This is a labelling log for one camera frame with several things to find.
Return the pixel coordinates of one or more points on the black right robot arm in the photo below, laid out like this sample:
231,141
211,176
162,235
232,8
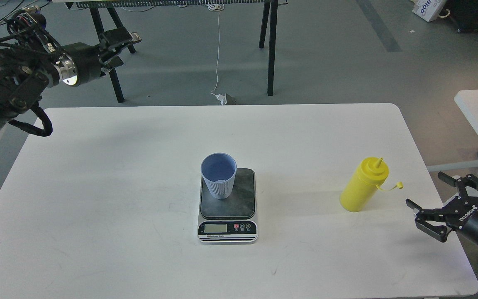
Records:
460,214

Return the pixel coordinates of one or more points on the yellow squeeze bottle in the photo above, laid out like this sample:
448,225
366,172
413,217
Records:
368,178

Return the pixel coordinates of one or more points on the white cardboard box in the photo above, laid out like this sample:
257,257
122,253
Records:
428,10

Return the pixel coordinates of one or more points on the white power adapter on floor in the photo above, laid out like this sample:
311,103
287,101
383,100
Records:
226,99

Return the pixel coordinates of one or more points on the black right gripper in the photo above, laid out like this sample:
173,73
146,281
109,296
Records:
459,215

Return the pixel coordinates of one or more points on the blue ribbed plastic cup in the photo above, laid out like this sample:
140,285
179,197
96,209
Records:
218,171

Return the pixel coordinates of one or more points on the digital kitchen scale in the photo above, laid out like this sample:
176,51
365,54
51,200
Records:
232,220

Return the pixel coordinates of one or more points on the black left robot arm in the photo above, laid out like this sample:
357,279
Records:
31,60

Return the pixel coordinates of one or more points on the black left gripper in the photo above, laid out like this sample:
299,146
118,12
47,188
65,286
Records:
79,63

